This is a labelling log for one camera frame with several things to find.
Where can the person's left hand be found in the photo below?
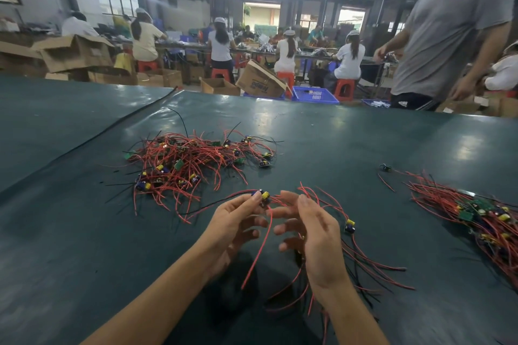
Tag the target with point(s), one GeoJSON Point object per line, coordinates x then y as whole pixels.
{"type": "Point", "coordinates": [226, 227]}

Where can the person's right hand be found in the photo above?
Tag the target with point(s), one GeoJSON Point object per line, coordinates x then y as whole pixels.
{"type": "Point", "coordinates": [323, 247]}

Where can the person's right thumb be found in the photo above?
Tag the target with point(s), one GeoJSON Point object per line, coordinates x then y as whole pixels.
{"type": "Point", "coordinates": [309, 211]}

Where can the person's right middle finger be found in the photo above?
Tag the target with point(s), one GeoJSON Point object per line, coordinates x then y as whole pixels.
{"type": "Point", "coordinates": [283, 212]}

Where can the person's right little finger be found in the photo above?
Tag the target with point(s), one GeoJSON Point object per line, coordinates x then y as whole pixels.
{"type": "Point", "coordinates": [290, 244]}

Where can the person's left thumb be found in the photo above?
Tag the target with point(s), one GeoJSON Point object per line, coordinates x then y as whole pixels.
{"type": "Point", "coordinates": [245, 202]}

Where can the person's right forearm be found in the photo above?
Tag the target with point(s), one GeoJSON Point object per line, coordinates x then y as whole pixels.
{"type": "Point", "coordinates": [352, 316]}

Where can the person's left forearm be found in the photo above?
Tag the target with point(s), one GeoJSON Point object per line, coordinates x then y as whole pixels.
{"type": "Point", "coordinates": [162, 300]}

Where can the blue plastic crate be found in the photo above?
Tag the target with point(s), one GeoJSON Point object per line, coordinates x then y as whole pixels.
{"type": "Point", "coordinates": [376, 103]}
{"type": "Point", "coordinates": [315, 95]}

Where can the small open cardboard box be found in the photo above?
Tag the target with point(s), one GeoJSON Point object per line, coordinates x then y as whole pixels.
{"type": "Point", "coordinates": [219, 86]}

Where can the tilted printed cardboard box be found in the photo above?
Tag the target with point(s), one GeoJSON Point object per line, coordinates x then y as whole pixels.
{"type": "Point", "coordinates": [259, 82]}

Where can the red plastic stool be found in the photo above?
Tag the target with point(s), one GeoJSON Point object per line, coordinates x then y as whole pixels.
{"type": "Point", "coordinates": [221, 74]}
{"type": "Point", "coordinates": [147, 66]}
{"type": "Point", "coordinates": [288, 81]}
{"type": "Point", "coordinates": [344, 90]}

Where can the low brown cardboard box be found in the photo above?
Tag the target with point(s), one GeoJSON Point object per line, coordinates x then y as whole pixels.
{"type": "Point", "coordinates": [162, 78]}

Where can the long work table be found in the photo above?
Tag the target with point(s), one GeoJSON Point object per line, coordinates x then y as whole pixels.
{"type": "Point", "coordinates": [255, 49]}

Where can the open brown cardboard box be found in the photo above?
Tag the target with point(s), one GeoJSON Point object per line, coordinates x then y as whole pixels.
{"type": "Point", "coordinates": [77, 53]}

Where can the flat brown cardboard box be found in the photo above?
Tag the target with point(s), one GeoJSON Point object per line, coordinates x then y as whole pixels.
{"type": "Point", "coordinates": [20, 59]}

